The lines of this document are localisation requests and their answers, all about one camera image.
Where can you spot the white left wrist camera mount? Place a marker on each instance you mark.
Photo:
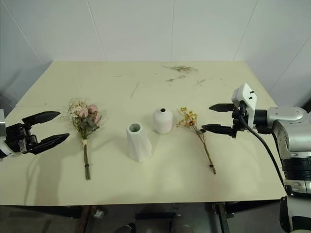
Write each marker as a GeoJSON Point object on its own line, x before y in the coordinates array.
{"type": "Point", "coordinates": [5, 150]}

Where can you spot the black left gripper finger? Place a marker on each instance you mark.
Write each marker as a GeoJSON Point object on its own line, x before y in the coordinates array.
{"type": "Point", "coordinates": [41, 117]}
{"type": "Point", "coordinates": [52, 140]}

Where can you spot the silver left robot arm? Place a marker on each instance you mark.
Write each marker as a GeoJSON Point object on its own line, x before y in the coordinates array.
{"type": "Point", "coordinates": [2, 123]}

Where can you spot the small dried twig scrap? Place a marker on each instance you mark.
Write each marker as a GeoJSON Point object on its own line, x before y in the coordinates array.
{"type": "Point", "coordinates": [175, 78]}

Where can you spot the single dried stalk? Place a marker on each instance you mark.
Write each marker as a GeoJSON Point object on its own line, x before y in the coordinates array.
{"type": "Point", "coordinates": [135, 89]}

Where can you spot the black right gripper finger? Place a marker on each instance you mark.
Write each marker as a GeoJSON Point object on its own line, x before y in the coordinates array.
{"type": "Point", "coordinates": [222, 107]}
{"type": "Point", "coordinates": [217, 128]}

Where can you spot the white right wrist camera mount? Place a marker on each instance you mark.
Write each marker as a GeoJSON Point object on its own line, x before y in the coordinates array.
{"type": "Point", "coordinates": [247, 98]}

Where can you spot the large dried twig scrap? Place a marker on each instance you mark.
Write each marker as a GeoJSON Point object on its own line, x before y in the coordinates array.
{"type": "Point", "coordinates": [181, 68]}

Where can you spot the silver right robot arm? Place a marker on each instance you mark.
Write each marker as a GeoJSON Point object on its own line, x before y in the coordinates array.
{"type": "Point", "coordinates": [291, 131]}

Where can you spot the tall twisted white vase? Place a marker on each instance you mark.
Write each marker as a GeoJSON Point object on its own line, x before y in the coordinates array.
{"type": "Point", "coordinates": [138, 143]}

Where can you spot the yellow dried flower sprig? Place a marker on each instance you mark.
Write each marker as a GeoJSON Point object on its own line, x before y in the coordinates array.
{"type": "Point", "coordinates": [192, 121]}

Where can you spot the dark rounded shape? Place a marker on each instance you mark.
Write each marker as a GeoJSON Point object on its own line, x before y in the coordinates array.
{"type": "Point", "coordinates": [126, 228]}

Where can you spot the round white vase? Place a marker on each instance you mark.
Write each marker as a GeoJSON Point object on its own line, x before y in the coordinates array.
{"type": "Point", "coordinates": [162, 121]}

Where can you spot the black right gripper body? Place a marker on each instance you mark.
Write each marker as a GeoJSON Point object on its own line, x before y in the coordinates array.
{"type": "Point", "coordinates": [239, 119]}

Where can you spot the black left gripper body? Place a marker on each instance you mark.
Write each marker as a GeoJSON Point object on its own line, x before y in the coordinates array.
{"type": "Point", "coordinates": [17, 139]}

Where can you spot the rusty table leg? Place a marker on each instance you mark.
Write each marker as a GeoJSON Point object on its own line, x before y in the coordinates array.
{"type": "Point", "coordinates": [87, 219]}

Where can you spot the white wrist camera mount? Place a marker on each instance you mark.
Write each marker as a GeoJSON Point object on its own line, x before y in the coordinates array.
{"type": "Point", "coordinates": [247, 98]}
{"type": "Point", "coordinates": [5, 150]}

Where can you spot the dark table leg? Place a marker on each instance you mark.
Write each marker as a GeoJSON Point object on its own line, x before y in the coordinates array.
{"type": "Point", "coordinates": [222, 218]}

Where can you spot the pink rose bouquet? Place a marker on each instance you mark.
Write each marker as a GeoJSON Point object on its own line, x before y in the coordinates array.
{"type": "Point", "coordinates": [83, 116]}

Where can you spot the thin dried twig scrap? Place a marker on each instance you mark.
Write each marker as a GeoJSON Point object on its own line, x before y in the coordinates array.
{"type": "Point", "coordinates": [201, 82]}

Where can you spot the small silver metal fitting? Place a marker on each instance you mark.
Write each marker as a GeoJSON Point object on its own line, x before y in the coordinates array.
{"type": "Point", "coordinates": [99, 213]}

